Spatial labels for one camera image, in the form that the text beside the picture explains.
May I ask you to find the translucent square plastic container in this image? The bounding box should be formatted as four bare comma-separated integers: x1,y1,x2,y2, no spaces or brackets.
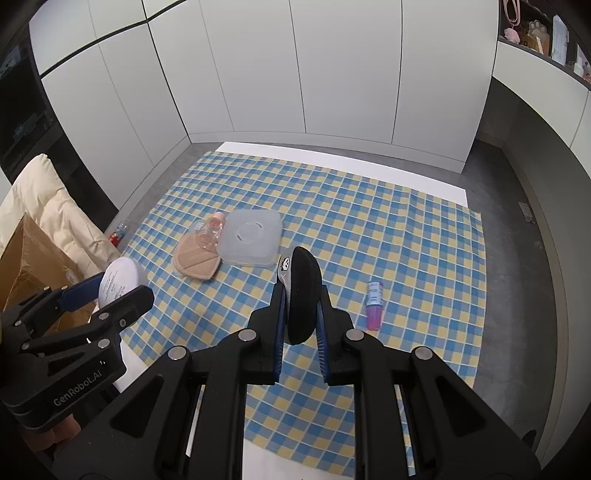
217,209,283,268

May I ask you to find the black oval pouch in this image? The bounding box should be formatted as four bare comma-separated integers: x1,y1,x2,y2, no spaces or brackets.
277,246,324,344

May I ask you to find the brown cardboard box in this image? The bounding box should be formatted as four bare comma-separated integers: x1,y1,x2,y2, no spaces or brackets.
0,215,100,333

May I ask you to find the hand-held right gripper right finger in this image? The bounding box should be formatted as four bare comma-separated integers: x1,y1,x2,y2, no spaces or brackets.
316,284,541,480

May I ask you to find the person's left hand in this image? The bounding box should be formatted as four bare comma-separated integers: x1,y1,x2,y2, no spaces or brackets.
28,414,80,456

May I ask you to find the blue yellow checkered tablecloth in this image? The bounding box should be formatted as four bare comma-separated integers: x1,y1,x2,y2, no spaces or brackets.
104,150,488,476

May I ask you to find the beige fabric pad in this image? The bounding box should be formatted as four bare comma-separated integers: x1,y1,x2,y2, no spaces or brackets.
172,232,221,281

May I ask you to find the cream padded armchair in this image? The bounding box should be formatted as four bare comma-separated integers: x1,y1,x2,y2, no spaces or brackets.
0,154,122,278

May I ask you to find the white round jar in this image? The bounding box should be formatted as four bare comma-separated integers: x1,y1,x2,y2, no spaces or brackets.
98,258,145,305

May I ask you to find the brown paper box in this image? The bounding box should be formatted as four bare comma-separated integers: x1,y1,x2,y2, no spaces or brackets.
524,17,551,54

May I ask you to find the black glass cabinet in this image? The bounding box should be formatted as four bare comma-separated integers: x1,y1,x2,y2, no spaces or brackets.
0,28,118,217

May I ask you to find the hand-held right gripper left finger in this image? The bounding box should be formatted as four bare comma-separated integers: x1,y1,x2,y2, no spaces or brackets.
53,281,289,480

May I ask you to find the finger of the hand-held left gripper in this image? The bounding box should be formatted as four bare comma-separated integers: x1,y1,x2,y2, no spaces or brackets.
0,272,107,335
21,285,155,357

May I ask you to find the small purple bottle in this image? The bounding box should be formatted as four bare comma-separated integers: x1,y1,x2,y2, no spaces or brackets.
366,281,385,330

